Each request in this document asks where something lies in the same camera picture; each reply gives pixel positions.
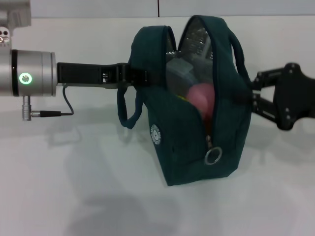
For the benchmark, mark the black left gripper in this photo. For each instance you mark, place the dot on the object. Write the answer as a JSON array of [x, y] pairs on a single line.
[[83, 73]]

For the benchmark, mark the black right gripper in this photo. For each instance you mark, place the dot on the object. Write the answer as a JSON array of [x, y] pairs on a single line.
[[295, 98]]

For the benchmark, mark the clear blue-rimmed food container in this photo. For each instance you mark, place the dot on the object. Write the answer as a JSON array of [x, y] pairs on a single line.
[[182, 71]]

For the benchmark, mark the yellow banana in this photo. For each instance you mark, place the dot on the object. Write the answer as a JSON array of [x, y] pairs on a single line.
[[182, 97]]

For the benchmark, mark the pink toy peach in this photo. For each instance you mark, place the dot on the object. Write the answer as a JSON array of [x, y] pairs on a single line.
[[200, 98]]

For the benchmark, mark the dark teal lunch bag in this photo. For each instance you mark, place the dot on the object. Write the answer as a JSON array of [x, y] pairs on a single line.
[[221, 137]]

